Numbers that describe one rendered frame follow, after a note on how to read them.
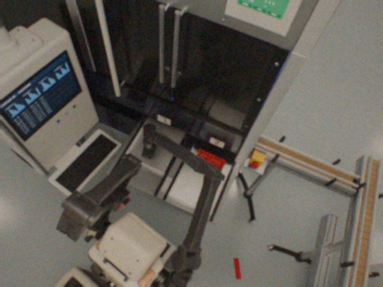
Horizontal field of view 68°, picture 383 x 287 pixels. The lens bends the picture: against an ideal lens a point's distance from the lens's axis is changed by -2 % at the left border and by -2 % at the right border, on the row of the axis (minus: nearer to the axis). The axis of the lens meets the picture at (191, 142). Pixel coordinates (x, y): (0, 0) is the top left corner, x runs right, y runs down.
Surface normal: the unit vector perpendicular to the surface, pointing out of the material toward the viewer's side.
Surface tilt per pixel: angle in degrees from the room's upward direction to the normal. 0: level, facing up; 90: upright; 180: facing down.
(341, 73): 0
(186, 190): 0
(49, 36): 0
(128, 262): 48
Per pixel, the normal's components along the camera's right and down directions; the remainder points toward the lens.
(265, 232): 0.09, -0.47
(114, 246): -0.38, 0.18
